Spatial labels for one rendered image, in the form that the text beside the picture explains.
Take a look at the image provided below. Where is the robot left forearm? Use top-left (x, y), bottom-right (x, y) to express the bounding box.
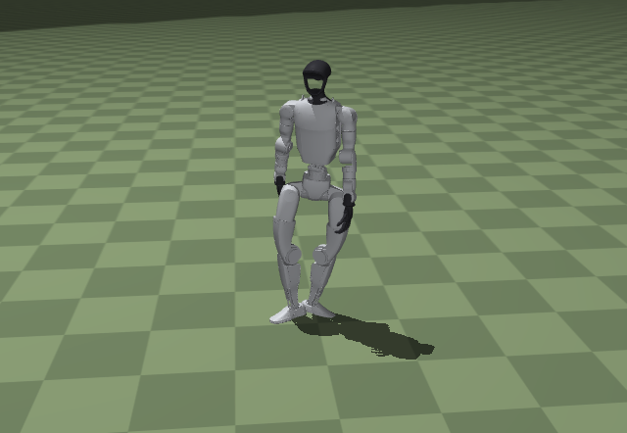
top-left (342, 150), bottom-right (357, 203)

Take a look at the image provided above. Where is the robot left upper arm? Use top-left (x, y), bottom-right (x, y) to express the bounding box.
top-left (336, 105), bottom-right (358, 164)

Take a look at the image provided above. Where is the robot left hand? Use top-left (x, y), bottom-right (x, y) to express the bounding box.
top-left (334, 193), bottom-right (355, 234)

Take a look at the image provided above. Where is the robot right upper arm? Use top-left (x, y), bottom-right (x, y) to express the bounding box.
top-left (275, 100), bottom-right (298, 154)

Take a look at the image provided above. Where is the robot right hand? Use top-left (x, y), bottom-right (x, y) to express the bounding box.
top-left (274, 175), bottom-right (285, 196)

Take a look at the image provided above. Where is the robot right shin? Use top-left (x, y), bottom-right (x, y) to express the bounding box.
top-left (277, 254), bottom-right (301, 310)

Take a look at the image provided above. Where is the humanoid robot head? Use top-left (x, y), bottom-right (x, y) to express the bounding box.
top-left (303, 60), bottom-right (332, 105)

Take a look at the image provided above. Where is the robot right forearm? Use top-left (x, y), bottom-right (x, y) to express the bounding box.
top-left (274, 140), bottom-right (289, 182)

